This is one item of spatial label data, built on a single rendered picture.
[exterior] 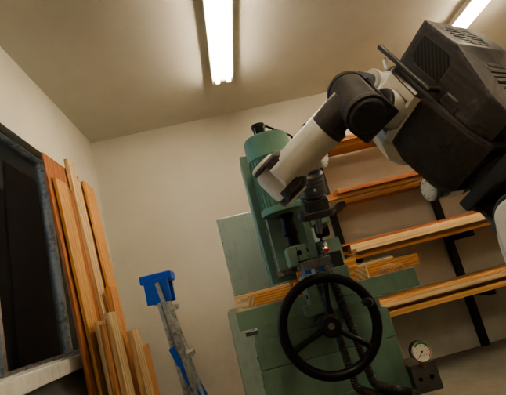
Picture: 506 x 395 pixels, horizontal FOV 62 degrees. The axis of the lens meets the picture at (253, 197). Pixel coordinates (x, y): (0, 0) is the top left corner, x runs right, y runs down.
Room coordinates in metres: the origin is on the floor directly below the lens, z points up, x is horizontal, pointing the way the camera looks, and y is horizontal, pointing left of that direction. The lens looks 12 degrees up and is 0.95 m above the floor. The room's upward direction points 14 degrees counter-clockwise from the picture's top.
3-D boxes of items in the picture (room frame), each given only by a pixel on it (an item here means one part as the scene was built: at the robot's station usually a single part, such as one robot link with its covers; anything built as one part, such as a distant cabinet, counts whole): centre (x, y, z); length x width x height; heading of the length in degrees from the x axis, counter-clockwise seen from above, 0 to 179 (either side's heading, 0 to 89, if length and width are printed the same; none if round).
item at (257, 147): (1.56, -0.10, 1.35); 0.18 x 0.18 x 0.31
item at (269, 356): (1.68, -0.10, 0.76); 0.57 x 0.45 x 0.09; 3
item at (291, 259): (1.58, -0.10, 1.03); 0.14 x 0.07 x 0.09; 3
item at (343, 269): (1.37, -0.15, 0.91); 0.15 x 0.14 x 0.09; 93
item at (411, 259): (1.56, -0.22, 0.92); 0.62 x 0.02 x 0.04; 93
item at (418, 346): (1.36, -0.37, 0.65); 0.06 x 0.04 x 0.08; 93
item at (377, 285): (1.45, -0.15, 0.87); 0.61 x 0.30 x 0.06; 93
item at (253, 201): (1.85, -0.09, 1.16); 0.22 x 0.22 x 0.72; 3
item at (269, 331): (1.50, -0.11, 0.82); 0.40 x 0.21 x 0.04; 93
